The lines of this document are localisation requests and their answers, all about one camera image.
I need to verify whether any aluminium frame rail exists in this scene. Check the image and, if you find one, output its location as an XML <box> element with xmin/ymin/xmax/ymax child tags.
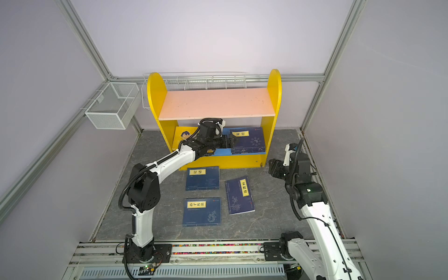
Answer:
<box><xmin>0</xmin><ymin>0</ymin><xmax>141</xmax><ymax>225</ymax></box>

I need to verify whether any blue book lowest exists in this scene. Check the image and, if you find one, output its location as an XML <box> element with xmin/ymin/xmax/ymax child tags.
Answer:
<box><xmin>225</xmin><ymin>176</ymin><xmax>255</xmax><ymax>215</ymax></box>

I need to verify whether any yellow bookshelf with coloured shelves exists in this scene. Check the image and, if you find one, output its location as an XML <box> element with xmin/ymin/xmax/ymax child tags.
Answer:
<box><xmin>147</xmin><ymin>70</ymin><xmax>282</xmax><ymax>151</ymax></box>

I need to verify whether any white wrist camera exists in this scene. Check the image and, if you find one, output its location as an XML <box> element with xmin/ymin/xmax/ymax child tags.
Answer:
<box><xmin>283</xmin><ymin>143</ymin><xmax>298</xmax><ymax>167</ymax></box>
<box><xmin>211</xmin><ymin>118</ymin><xmax>225</xmax><ymax>136</ymax></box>

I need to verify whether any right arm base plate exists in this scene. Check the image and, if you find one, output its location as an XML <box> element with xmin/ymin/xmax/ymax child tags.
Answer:
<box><xmin>259</xmin><ymin>239</ymin><xmax>315</xmax><ymax>263</ymax></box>

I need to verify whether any blue book yellow label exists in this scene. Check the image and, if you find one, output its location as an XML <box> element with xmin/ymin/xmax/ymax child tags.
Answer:
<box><xmin>185</xmin><ymin>166</ymin><xmax>220</xmax><ymax>191</ymax></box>

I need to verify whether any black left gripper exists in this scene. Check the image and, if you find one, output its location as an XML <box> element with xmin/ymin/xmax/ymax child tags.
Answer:
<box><xmin>207</xmin><ymin>134</ymin><xmax>239</xmax><ymax>151</ymax></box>

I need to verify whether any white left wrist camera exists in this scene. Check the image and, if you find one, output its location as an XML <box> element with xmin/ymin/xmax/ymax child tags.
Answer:
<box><xmin>211</xmin><ymin>118</ymin><xmax>225</xmax><ymax>136</ymax></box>

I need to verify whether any white mesh basket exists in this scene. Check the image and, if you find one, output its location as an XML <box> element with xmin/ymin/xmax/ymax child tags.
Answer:
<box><xmin>85</xmin><ymin>82</ymin><xmax>141</xmax><ymax>130</ymax></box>

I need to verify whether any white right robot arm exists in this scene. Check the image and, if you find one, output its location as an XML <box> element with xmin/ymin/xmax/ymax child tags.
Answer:
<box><xmin>269</xmin><ymin>150</ymin><xmax>364</xmax><ymax>280</ymax></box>

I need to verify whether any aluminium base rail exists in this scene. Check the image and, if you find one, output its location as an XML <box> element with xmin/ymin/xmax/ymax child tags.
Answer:
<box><xmin>66</xmin><ymin>238</ymin><xmax>372</xmax><ymax>280</ymax></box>

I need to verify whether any yellow cartoon book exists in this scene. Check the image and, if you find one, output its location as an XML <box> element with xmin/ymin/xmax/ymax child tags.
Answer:
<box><xmin>172</xmin><ymin>127</ymin><xmax>198</xmax><ymax>151</ymax></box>

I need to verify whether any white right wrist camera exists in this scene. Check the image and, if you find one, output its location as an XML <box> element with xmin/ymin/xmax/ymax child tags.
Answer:
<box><xmin>283</xmin><ymin>143</ymin><xmax>298</xmax><ymax>167</ymax></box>

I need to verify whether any blue book stack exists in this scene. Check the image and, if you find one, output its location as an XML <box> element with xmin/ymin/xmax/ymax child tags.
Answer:
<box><xmin>182</xmin><ymin>198</ymin><xmax>222</xmax><ymax>227</ymax></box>
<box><xmin>231</xmin><ymin>148</ymin><xmax>266</xmax><ymax>155</ymax></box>

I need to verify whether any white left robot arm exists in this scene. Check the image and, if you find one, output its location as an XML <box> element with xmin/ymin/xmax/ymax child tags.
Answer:
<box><xmin>118</xmin><ymin>118</ymin><xmax>226</xmax><ymax>249</ymax></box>

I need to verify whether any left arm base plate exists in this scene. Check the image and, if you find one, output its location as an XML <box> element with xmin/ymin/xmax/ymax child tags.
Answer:
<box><xmin>124</xmin><ymin>243</ymin><xmax>173</xmax><ymax>264</ymax></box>

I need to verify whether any blue book bottom stack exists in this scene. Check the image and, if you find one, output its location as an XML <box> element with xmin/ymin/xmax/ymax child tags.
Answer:
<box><xmin>182</xmin><ymin>198</ymin><xmax>222</xmax><ymax>227</ymax></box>

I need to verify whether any white wire rack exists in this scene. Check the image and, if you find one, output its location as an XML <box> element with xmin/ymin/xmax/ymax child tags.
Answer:
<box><xmin>163</xmin><ymin>73</ymin><xmax>247</xmax><ymax>91</ymax></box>

